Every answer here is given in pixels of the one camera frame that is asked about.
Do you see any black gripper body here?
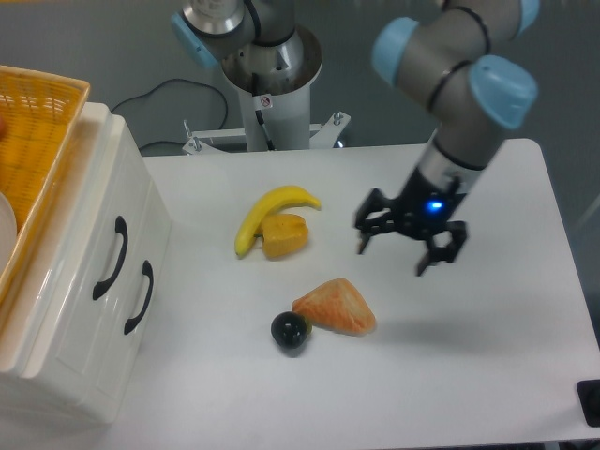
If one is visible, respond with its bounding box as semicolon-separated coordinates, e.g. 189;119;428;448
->
391;168;468;241

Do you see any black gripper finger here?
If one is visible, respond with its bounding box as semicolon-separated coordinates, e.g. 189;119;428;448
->
353;188;396;255
415;221;469;277

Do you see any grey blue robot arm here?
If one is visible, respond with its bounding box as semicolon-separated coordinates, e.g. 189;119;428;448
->
171;1;539;274

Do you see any white drawer cabinet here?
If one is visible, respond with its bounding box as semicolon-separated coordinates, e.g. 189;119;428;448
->
1;103;172;423

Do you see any orange yellow bell pepper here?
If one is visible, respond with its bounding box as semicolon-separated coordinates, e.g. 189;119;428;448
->
261;214;308;259

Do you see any orange bread wedge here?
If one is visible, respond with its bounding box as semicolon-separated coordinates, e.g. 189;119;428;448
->
292;277;377;336

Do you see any yellow banana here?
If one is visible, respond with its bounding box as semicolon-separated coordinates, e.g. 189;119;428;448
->
233;185;322;258

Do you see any black eggplant ball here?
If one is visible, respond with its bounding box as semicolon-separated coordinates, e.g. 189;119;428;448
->
271;311;312;351

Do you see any black object at table edge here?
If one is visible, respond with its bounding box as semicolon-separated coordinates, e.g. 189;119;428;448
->
576;379;600;428

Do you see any yellow woven basket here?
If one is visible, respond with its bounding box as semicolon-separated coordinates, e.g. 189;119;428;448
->
1;66;90;297

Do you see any white plate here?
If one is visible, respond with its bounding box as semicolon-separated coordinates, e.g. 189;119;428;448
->
0;193;17;273

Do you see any black cable on floor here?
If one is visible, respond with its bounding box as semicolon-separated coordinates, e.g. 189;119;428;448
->
110;78;230;154

